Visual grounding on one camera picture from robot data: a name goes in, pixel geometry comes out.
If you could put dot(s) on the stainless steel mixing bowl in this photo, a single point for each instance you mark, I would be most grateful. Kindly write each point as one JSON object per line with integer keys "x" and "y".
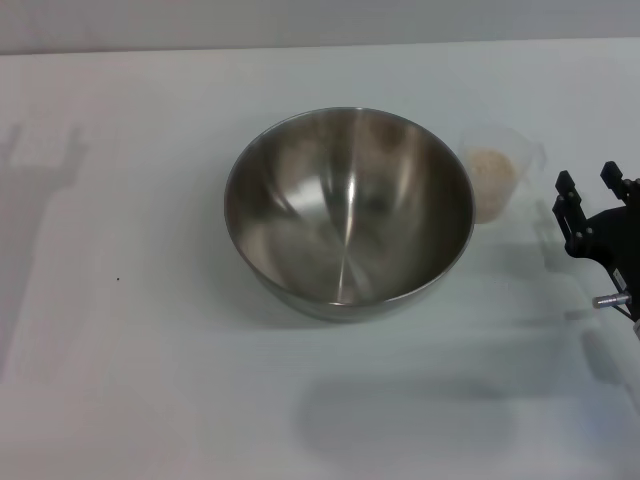
{"x": 350, "y": 215}

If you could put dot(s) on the clear plastic measuring cup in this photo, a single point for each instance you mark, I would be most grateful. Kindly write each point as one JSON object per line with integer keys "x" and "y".
{"x": 505, "y": 145}

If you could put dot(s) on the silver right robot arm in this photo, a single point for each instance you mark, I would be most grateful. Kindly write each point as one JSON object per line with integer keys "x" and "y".
{"x": 637, "y": 332}

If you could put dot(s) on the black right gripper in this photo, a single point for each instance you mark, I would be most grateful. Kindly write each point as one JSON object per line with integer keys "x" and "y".
{"x": 620, "y": 240}

